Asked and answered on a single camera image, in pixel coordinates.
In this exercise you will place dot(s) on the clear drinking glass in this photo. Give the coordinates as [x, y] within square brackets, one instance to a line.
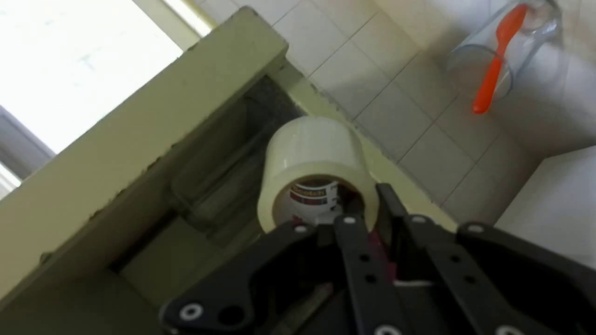
[472, 59]

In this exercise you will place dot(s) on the white masking tape roll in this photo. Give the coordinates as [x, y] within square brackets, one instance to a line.
[310, 150]

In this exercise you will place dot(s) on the narrow pale green wall cabinet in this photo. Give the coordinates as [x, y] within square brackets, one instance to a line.
[124, 156]

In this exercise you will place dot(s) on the orange plastic spoon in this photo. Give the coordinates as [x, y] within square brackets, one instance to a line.
[490, 81]

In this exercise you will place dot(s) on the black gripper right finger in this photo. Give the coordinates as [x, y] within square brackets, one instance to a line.
[435, 249]

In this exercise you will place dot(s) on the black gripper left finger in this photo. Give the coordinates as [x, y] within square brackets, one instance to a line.
[366, 280]

